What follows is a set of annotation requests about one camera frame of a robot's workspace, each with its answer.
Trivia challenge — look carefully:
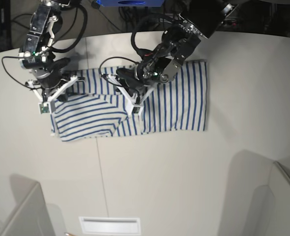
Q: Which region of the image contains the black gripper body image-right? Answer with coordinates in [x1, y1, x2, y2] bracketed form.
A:
[116, 67, 148, 95]

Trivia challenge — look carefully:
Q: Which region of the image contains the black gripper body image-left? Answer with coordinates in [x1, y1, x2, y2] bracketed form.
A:
[31, 58, 70, 89]

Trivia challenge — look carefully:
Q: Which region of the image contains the blue white striped T-shirt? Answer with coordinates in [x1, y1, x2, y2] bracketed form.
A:
[50, 60, 208, 142]

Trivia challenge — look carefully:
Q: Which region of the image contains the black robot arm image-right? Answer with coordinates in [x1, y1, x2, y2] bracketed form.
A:
[116, 0, 235, 92]

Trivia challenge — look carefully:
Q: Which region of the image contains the blue box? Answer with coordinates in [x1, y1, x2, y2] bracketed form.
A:
[97, 0, 164, 7]

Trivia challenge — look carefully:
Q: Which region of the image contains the black computer tower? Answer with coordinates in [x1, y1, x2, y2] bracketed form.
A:
[0, 0, 12, 50]

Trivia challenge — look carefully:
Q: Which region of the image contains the grey partition image-left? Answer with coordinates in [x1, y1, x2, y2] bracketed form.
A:
[0, 174, 56, 236]

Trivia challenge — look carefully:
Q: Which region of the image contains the grey partition image-right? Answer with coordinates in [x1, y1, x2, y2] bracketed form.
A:
[218, 150, 290, 236]

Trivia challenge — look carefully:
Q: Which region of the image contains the white table cable grommet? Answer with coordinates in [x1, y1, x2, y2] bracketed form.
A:
[79, 216, 141, 236]

